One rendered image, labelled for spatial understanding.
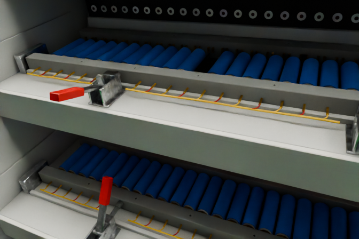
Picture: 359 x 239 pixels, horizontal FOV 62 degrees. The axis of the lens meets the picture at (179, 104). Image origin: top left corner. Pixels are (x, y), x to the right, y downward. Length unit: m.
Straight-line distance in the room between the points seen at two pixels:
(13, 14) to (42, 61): 0.08
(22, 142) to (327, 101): 0.43
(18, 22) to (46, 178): 0.24
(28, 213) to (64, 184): 0.06
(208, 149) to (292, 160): 0.08
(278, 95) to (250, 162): 0.07
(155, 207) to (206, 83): 0.19
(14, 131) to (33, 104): 0.11
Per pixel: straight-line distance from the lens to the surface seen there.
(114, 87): 0.36
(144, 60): 0.40
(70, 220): 0.48
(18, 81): 0.48
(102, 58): 0.43
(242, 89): 0.32
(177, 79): 0.34
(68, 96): 0.31
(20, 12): 0.51
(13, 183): 0.54
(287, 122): 0.31
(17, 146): 0.53
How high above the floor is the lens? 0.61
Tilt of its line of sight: 12 degrees down
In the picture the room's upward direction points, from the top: 5 degrees clockwise
